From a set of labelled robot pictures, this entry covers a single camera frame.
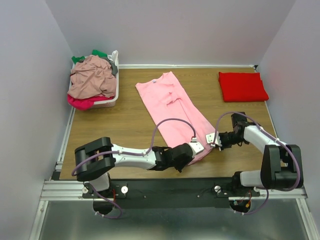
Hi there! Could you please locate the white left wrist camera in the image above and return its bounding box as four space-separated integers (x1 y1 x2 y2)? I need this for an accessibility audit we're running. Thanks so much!
188 136 205 155

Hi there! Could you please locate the folded red t shirt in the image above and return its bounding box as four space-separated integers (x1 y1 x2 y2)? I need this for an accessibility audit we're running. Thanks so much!
218 72 269 103

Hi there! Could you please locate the dusty pink t shirt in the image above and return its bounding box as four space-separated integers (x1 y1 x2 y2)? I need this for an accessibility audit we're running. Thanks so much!
67 55 117 100

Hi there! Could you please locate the grey t shirt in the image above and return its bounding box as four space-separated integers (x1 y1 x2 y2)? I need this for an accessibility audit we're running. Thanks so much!
106 57 118 76

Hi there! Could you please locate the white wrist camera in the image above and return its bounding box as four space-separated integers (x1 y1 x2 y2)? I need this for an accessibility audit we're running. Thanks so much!
188 136 205 155
205 132 222 148

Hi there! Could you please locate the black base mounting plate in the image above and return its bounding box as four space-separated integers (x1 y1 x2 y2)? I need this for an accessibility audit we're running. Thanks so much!
82 177 261 216

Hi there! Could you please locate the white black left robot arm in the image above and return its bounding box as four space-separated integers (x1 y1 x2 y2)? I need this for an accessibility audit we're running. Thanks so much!
71 137 202 198

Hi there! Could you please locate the light pink t shirt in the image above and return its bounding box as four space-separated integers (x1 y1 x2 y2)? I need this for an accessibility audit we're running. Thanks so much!
135 72 215 165

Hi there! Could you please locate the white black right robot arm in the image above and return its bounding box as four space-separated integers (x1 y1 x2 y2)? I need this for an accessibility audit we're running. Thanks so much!
213 111 304 196

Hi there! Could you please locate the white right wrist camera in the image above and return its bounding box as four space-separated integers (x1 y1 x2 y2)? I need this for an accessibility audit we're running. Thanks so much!
205 132 222 148

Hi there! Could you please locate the green t shirt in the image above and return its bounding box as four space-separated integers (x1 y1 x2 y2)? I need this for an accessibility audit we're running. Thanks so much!
71 49 108 64

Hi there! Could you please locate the magenta t shirt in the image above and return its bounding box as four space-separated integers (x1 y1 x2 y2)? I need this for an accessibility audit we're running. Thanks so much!
67 95 107 111

